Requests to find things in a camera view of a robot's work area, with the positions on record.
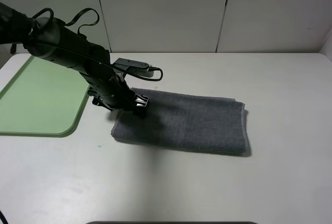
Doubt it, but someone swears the black left camera cable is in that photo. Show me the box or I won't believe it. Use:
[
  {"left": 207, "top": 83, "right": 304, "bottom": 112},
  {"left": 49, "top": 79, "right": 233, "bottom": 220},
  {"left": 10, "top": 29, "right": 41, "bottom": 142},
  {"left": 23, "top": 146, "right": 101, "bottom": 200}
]
[{"left": 10, "top": 7, "right": 164, "bottom": 82}]

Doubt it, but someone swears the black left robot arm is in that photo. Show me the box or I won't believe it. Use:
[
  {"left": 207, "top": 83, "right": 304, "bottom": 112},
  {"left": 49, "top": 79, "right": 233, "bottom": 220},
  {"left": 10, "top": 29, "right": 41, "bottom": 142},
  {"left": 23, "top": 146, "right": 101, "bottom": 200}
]
[{"left": 1, "top": 4, "right": 148, "bottom": 117}]

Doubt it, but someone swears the grey towel with orange pattern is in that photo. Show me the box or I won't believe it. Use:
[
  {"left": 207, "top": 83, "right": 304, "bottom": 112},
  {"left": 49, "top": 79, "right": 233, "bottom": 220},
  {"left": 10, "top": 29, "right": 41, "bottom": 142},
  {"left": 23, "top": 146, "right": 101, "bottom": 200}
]
[{"left": 111, "top": 88, "right": 250, "bottom": 156}]

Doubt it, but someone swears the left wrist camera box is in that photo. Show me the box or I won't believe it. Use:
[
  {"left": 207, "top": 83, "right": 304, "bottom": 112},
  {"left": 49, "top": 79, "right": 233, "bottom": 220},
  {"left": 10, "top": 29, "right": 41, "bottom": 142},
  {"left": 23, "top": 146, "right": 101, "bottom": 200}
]
[{"left": 113, "top": 58, "right": 154, "bottom": 78}]

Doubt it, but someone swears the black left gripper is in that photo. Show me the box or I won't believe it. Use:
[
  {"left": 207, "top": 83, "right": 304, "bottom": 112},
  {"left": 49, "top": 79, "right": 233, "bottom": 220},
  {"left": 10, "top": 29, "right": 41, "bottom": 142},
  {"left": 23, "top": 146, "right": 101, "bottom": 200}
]
[{"left": 87, "top": 71, "right": 149, "bottom": 118}]

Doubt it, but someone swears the green plastic tray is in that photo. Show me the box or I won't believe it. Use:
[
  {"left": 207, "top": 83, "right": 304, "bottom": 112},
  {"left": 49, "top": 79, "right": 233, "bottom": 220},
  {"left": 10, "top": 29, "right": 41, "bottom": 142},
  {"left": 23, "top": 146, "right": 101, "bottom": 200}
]
[{"left": 1, "top": 57, "right": 88, "bottom": 137}]

